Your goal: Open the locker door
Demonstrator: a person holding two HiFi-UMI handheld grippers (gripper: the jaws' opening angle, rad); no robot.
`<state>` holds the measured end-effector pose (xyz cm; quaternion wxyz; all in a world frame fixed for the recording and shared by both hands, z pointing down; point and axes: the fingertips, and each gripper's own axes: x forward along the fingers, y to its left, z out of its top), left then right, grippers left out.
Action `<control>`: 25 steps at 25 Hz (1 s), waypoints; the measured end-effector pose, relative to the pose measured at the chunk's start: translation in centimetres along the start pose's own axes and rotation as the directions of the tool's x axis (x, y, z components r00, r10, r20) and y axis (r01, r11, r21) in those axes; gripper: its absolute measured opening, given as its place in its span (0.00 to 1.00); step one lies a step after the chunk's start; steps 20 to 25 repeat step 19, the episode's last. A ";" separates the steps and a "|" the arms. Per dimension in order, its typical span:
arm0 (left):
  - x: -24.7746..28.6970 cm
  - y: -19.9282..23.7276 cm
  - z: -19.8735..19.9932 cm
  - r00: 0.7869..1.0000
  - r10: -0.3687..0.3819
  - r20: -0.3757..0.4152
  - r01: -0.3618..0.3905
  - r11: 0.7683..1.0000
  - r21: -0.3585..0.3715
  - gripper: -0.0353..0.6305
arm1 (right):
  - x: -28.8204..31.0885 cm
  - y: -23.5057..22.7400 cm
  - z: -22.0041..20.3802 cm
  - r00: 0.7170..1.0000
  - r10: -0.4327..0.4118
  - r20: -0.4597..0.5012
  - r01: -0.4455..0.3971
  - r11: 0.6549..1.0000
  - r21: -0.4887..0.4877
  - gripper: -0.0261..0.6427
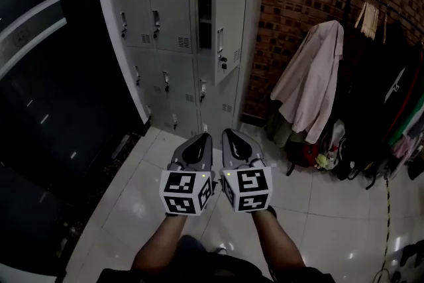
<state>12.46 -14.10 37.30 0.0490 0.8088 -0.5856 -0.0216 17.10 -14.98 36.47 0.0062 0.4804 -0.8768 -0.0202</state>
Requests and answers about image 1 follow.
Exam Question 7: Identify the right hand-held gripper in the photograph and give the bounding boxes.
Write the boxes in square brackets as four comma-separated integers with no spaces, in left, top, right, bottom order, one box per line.
[219,128,274,214]

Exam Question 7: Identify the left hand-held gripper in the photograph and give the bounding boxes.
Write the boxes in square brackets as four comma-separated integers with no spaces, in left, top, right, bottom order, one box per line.
[158,132,214,217]

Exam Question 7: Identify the grey metal locker cabinet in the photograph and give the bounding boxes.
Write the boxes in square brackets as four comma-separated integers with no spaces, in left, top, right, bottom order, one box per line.
[91,0,266,145]

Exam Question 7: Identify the person's left forearm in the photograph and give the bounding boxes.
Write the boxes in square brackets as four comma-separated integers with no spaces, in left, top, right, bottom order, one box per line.
[131,213,188,273]

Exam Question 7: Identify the person's right forearm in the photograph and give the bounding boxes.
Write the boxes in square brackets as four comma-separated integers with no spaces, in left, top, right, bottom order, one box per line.
[250,208,306,273]

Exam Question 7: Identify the person's blue jeans leg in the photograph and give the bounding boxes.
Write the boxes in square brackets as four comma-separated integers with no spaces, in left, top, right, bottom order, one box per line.
[175,234,208,255]

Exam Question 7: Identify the red bag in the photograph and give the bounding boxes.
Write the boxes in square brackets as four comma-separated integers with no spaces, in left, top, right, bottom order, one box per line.
[286,139,321,170]

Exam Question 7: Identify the olive green garment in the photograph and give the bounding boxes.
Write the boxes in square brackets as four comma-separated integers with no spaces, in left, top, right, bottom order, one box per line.
[264,105,299,148]

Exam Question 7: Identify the small pale plush toy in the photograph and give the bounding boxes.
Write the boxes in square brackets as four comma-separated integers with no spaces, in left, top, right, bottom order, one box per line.
[314,152,331,170]

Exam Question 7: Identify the person's dark shirt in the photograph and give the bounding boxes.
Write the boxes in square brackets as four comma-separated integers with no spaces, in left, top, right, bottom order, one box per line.
[95,251,336,283]

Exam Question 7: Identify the white bag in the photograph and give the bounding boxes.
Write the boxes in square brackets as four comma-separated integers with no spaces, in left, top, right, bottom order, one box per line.
[326,119,347,170]

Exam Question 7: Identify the black metal clothes rack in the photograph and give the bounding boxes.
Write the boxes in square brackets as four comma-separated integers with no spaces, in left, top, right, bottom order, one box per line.
[285,0,424,192]

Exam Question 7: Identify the beige hanging shirt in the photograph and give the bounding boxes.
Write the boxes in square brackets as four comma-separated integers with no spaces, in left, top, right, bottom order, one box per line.
[270,19,346,145]

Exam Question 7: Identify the dark glass door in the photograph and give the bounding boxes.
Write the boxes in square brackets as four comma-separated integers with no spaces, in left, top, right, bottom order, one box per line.
[0,0,148,263]

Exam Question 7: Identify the black hanging garment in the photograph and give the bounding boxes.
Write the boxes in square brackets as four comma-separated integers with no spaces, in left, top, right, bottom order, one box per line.
[341,19,424,177]

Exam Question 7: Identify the pale pink hanging garment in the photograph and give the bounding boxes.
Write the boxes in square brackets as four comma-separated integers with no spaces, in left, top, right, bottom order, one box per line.
[392,132,424,160]

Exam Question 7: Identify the small black floor object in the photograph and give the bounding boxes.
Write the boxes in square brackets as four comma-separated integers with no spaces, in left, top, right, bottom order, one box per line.
[407,158,424,182]

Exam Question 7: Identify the green hanging garment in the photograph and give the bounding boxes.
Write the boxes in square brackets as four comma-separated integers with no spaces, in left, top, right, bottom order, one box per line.
[387,99,424,147]

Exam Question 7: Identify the bundle of wooden hangers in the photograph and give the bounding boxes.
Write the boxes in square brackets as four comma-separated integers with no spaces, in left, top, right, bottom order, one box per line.
[354,1,380,41]

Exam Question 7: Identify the yellow and black cable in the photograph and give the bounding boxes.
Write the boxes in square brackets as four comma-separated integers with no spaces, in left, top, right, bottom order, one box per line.
[380,176,394,276]

